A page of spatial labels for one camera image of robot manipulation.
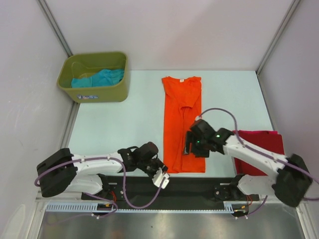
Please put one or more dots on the aluminium rail frame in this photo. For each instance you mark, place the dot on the aluminium rail frame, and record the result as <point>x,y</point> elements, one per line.
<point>287,194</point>

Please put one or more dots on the olive green plastic bin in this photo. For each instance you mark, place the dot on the olive green plastic bin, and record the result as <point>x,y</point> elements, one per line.
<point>86,65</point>

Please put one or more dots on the teal t shirt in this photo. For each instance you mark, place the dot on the teal t shirt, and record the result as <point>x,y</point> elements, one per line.
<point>103,78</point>

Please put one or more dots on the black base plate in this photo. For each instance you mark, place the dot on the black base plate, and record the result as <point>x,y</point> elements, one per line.
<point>185,193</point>

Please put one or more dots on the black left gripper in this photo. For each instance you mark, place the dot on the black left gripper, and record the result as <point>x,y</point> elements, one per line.
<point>159,164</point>

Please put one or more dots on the slotted cable duct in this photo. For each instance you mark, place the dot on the slotted cable duct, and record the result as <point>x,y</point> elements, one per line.
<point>106,207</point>

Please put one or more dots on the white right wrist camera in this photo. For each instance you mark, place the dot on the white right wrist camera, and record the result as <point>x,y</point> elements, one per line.
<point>198,117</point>

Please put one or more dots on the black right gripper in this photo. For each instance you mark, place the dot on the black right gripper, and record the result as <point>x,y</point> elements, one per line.
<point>190,138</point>

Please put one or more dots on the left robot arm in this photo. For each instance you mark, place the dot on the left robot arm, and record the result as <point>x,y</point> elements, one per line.
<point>64,171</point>

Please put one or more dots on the orange t shirt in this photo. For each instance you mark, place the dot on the orange t shirt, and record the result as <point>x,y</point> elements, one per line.
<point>183,103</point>

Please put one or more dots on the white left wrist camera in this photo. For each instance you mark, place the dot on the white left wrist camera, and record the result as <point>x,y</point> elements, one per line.
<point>161,179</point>

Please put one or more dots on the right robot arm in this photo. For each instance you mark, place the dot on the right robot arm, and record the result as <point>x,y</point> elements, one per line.
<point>286,177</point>

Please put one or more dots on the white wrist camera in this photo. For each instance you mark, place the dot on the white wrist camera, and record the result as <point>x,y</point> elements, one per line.
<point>198,117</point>
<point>161,179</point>

